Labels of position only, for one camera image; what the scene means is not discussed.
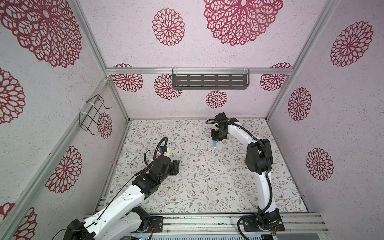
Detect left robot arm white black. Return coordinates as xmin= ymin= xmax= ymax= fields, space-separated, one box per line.
xmin=61 ymin=137 xmax=180 ymax=240

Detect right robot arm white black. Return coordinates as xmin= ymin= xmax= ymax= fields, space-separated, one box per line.
xmin=206 ymin=113 xmax=285 ymax=240

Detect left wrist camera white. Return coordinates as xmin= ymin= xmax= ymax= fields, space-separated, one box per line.
xmin=158 ymin=146 xmax=172 ymax=157

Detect dark grey slotted wall shelf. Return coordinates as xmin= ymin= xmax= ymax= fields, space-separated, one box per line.
xmin=171 ymin=69 xmax=250 ymax=90

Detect black wire wall rack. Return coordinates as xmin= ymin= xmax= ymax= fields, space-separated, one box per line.
xmin=78 ymin=95 xmax=113 ymax=139

